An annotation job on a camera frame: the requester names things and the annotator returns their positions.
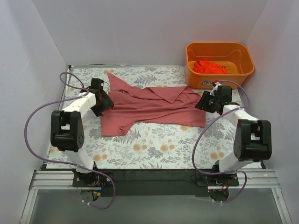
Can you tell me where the aluminium rail frame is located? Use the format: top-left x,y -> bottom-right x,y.
20,169 -> 292,224

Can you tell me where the floral patterned table mat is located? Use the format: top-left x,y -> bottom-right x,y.
46,66 -> 262,170

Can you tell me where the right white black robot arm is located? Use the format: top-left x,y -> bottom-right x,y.
195,82 -> 272,186

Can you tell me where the orange plastic basket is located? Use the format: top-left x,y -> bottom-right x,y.
185,42 -> 255,89

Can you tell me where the pink t shirt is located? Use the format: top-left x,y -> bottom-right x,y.
100,73 -> 206,137

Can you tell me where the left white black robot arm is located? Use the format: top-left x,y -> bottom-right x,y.
50,78 -> 114,187

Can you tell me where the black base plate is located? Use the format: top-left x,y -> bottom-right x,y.
72,169 -> 239,200

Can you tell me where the orange t shirt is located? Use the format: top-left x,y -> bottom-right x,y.
192,60 -> 228,74

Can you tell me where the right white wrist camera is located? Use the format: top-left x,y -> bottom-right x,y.
210,80 -> 222,96

